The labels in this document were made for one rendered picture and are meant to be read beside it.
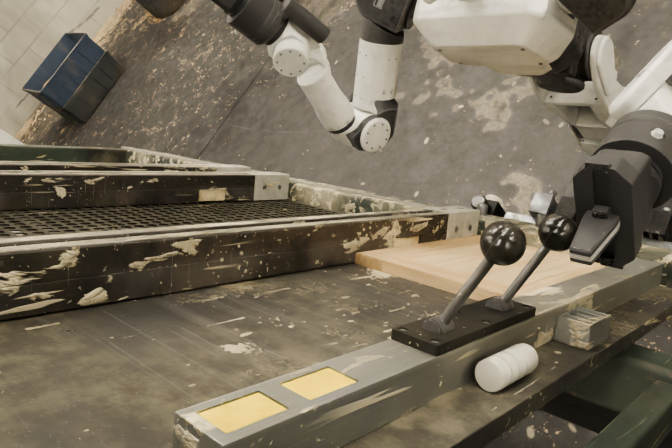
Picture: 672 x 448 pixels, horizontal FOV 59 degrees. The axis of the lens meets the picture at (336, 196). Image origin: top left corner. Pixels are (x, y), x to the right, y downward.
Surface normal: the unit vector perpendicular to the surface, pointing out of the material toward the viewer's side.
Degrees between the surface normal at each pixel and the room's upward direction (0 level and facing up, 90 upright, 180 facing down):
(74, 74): 90
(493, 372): 33
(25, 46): 90
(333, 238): 90
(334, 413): 90
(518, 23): 68
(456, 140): 0
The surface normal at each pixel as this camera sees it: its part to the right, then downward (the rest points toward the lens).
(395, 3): -0.41, 0.38
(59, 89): 0.72, 0.18
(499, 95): -0.51, -0.51
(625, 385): -0.67, 0.03
